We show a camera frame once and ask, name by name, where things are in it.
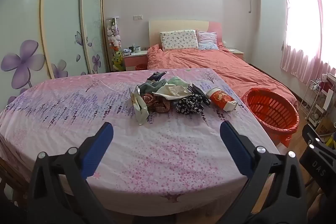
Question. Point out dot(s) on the brown plaid scrunchie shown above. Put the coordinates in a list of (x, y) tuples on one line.
[(157, 106)]

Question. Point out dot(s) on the wardrobe with purple flowers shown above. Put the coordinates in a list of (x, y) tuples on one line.
[(63, 16)]

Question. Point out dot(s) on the pink striped pillow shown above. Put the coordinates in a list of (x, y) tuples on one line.
[(207, 40)]

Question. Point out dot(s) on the small red bin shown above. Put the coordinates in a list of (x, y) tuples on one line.
[(141, 67)]

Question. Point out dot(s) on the grey-green sock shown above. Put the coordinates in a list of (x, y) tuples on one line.
[(148, 87)]

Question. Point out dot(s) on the light green cloth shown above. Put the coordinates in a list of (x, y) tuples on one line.
[(177, 81)]

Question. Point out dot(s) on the clear tube of plush toys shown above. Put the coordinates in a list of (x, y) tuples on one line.
[(114, 43)]

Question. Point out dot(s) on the light wooden nightstand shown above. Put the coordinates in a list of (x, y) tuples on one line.
[(236, 52)]

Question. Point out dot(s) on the pink and white nightstand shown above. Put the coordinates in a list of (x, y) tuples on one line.
[(134, 61)]

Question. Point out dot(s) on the pink curtain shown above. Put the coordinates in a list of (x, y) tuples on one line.
[(302, 29)]

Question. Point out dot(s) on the red plastic basket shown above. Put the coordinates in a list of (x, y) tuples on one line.
[(273, 108)]

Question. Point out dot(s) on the orange duvet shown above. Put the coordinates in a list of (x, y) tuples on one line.
[(210, 64)]

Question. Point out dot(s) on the cardboard box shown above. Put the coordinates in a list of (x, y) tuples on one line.
[(325, 128)]

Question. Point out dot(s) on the white snack wrapper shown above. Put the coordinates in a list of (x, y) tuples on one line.
[(140, 108)]

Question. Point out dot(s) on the white floral pillow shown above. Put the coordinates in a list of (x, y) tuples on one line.
[(179, 40)]

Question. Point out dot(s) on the white tissue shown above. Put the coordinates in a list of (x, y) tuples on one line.
[(170, 91)]

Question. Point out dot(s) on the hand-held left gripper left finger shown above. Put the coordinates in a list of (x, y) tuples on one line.
[(101, 142)]

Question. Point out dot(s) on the red paper cup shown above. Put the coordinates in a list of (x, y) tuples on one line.
[(219, 98)]

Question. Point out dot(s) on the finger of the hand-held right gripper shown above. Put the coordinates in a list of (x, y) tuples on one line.
[(319, 140)]

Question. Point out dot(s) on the cream and pink headboard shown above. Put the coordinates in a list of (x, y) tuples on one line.
[(178, 26)]

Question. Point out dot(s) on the pink floral tablecloth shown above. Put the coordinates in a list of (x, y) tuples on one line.
[(170, 155)]

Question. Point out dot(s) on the white wall outlet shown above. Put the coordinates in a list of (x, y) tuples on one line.
[(138, 17)]

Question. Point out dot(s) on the white mug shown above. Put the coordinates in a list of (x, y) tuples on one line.
[(137, 49)]

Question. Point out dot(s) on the black dotted hair band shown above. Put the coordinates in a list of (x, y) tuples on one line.
[(198, 91)]

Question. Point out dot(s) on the black floral scrunchie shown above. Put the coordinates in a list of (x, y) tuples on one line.
[(189, 106)]

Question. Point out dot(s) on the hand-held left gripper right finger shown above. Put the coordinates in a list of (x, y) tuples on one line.
[(232, 145)]

